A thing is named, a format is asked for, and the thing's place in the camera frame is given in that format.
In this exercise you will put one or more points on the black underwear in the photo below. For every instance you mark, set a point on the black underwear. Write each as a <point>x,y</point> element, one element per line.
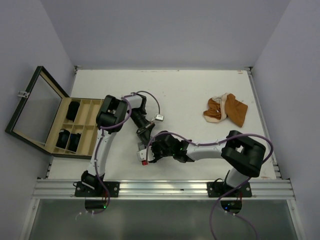
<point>72,110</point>
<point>63,137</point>
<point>74,141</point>

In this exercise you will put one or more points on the wooden compartment organizer box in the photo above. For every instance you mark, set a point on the wooden compartment organizer box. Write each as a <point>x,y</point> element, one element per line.
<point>84,124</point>

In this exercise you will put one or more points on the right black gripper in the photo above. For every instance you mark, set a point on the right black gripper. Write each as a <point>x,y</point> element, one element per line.
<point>153,145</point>

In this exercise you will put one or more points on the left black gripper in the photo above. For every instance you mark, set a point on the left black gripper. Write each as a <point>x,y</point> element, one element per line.
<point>144,134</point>

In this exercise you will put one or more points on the glass box lid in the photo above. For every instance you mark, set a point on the glass box lid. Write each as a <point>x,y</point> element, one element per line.
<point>33,117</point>

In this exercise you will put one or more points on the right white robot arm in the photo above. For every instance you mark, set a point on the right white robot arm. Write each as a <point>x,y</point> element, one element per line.
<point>240,150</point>

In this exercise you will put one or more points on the grey striped underwear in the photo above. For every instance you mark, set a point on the grey striped underwear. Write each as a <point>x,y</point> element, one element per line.
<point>141,146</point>

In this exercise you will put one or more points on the rolled black underwear in box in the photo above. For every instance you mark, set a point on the rolled black underwear in box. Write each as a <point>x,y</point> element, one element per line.
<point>63,137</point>

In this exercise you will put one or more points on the white wall latch clip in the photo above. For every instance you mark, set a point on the white wall latch clip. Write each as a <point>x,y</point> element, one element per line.
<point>23,94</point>

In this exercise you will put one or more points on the orange underwear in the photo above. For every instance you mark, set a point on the orange underwear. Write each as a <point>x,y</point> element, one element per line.
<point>225,106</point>

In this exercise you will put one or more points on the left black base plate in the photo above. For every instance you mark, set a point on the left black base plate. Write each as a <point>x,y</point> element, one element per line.
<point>110,188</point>

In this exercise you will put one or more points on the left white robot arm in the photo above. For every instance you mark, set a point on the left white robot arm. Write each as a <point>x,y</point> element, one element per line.
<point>110,119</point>

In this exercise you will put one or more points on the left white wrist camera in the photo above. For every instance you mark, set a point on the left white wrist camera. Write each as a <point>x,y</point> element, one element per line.
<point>159,118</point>

